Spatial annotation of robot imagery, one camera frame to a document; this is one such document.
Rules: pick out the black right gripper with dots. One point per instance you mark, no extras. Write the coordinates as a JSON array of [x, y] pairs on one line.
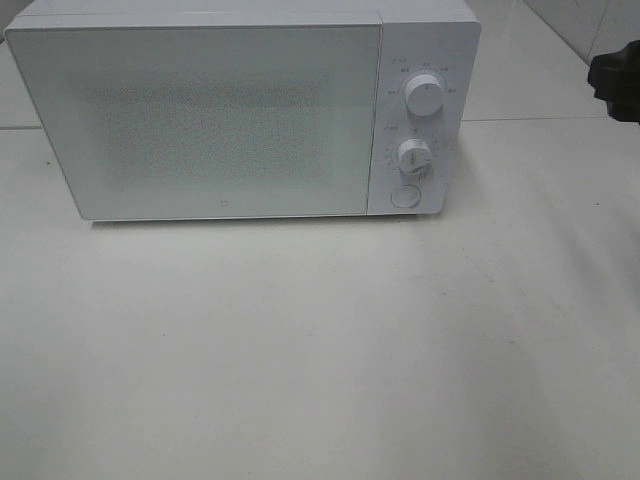
[[615, 78]]

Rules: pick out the white timer knob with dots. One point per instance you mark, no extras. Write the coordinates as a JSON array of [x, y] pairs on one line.
[[414, 157]]

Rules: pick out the round door release button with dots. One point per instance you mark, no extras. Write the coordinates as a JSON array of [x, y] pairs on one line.
[[405, 196]]

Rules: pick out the white microwave door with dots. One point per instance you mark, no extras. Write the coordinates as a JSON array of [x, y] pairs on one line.
[[165, 124]]

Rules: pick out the white microwave oven body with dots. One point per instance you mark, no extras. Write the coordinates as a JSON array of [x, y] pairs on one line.
[[440, 37]]

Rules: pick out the upper white power knob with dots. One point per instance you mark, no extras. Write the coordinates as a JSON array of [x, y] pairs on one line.
[[424, 94]]

